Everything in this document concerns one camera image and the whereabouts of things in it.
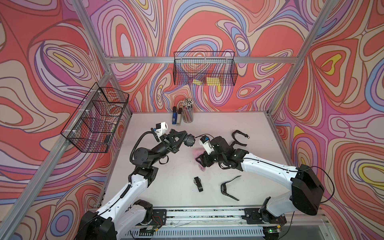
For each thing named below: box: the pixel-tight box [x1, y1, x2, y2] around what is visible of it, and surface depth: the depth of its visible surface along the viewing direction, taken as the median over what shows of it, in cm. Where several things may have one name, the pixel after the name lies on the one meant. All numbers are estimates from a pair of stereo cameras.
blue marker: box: [172, 106, 178, 125], surface depth 117 cm
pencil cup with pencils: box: [181, 98, 194, 124], surface depth 106 cm
